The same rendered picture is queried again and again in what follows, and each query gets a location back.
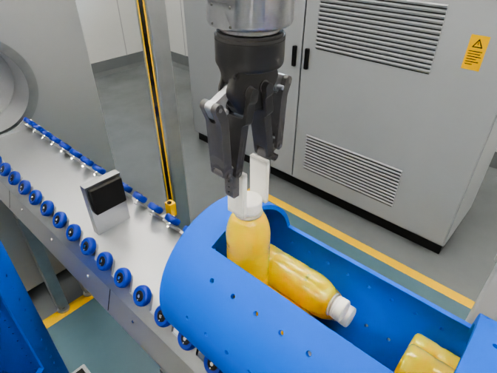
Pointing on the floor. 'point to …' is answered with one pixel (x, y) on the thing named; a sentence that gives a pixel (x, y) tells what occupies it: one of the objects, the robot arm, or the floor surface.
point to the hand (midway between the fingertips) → (248, 186)
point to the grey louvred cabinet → (379, 106)
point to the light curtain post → (163, 101)
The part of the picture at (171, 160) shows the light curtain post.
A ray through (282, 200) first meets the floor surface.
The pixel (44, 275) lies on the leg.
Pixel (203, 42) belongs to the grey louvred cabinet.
